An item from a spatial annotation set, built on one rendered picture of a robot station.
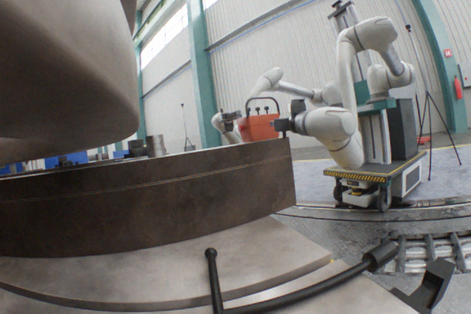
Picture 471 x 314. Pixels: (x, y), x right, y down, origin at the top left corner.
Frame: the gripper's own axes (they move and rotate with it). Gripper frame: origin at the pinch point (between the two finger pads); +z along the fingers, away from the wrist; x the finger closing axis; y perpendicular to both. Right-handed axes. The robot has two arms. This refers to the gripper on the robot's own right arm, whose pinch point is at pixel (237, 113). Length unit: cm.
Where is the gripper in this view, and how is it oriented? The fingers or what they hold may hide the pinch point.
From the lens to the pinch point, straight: 112.9
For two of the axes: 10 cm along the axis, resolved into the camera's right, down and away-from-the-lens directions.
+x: 9.0, -1.3, 4.0
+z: 4.0, -0.6, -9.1
